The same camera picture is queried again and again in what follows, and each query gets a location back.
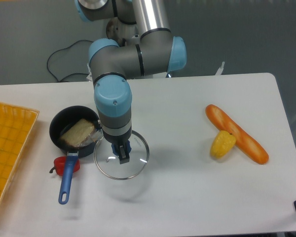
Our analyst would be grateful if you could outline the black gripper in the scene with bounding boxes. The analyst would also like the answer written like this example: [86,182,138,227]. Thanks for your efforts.
[105,137,131,164]

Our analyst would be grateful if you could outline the glass pot lid blue knob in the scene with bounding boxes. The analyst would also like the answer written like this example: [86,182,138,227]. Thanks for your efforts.
[94,130,150,180]

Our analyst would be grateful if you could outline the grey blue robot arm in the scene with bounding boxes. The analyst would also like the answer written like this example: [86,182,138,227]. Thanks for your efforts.
[75,0,187,163]

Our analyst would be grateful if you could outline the bread slice in pot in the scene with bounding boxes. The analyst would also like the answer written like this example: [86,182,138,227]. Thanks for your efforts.
[59,118,95,148]

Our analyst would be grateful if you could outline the red bell pepper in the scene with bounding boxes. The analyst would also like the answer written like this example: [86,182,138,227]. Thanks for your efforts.
[49,156,80,176]

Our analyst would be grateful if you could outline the yellow bell pepper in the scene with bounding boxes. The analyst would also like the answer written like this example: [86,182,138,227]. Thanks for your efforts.
[210,130,236,158]

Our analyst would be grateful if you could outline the yellow woven basket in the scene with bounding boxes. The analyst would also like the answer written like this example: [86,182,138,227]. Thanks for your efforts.
[0,102,39,205]

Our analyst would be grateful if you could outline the orange baguette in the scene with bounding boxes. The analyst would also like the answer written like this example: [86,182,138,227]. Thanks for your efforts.
[205,104,269,164]

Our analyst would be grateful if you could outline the dark blue saucepan blue handle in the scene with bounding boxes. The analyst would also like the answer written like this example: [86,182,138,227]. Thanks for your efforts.
[49,106,103,204]

